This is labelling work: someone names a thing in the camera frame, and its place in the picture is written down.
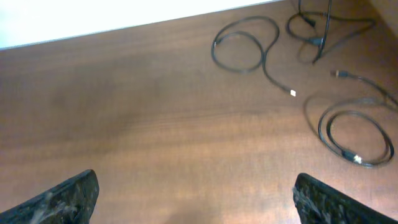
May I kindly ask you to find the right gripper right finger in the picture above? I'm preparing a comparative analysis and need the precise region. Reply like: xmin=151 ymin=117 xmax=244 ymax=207
xmin=292 ymin=173 xmax=397 ymax=224

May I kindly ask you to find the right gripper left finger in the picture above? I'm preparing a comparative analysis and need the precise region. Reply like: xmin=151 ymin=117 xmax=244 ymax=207
xmin=1 ymin=169 xmax=100 ymax=224

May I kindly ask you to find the black USB cable long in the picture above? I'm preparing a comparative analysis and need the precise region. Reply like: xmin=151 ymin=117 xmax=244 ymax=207
xmin=316 ymin=70 xmax=397 ymax=168

